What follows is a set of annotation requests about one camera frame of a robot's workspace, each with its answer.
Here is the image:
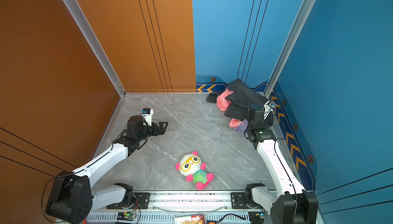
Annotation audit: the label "pink patterned cloth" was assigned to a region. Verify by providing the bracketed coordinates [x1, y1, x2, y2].
[216, 89, 245, 130]

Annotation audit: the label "aluminium corner post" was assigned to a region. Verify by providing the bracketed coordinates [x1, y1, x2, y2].
[62, 0, 126, 98]
[264, 0, 316, 98]

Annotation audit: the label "aluminium corner post left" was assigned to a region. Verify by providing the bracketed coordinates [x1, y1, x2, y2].
[62, 0, 126, 98]

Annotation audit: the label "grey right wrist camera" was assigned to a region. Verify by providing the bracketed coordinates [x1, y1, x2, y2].
[264, 100, 277, 113]

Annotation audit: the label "black cable on rail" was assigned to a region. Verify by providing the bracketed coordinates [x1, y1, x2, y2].
[219, 213, 250, 223]

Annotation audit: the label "panda plush toy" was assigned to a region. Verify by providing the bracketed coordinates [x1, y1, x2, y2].
[176, 151, 215, 191]

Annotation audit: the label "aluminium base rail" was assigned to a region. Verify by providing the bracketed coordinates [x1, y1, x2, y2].
[84, 190, 274, 224]

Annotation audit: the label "dark grey jeans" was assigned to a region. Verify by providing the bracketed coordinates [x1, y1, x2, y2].
[206, 79, 268, 121]

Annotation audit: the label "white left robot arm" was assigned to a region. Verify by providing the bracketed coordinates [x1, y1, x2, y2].
[41, 114, 168, 224]

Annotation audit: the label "green circuit board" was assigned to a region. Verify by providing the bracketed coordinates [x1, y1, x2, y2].
[116, 212, 137, 222]

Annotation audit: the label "lilac purple t-shirt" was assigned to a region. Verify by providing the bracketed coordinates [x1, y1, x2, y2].
[235, 119, 248, 132]

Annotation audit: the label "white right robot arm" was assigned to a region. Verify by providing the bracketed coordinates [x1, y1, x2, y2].
[245, 101, 318, 224]

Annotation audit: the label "aluminium corner post right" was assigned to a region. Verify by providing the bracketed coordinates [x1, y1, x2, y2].
[264, 0, 316, 98]

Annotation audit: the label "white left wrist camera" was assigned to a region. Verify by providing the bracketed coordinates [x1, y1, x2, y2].
[141, 108, 154, 126]

